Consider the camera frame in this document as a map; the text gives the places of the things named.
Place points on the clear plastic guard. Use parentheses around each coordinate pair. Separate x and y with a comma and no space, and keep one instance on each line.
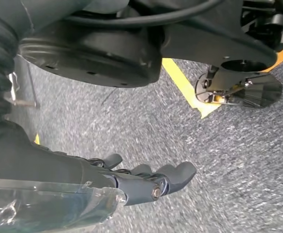
(46,209)

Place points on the black robot right foot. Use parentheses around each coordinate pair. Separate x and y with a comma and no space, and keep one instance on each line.
(253,90)

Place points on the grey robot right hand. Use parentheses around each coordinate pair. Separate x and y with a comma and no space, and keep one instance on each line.
(46,164)

